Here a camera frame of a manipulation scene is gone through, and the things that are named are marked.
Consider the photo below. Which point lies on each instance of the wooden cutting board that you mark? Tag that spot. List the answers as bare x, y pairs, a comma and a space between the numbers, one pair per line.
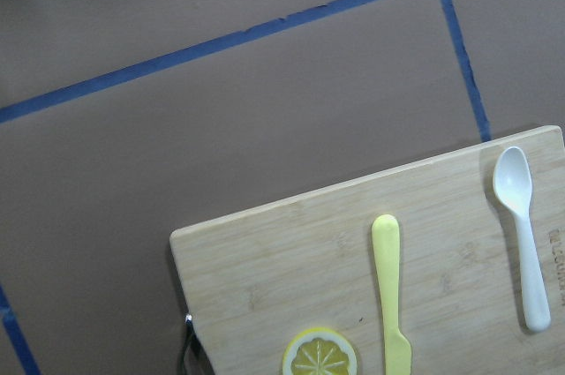
431, 232

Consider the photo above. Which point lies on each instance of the yellow plastic knife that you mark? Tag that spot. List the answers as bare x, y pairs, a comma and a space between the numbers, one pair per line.
389, 295

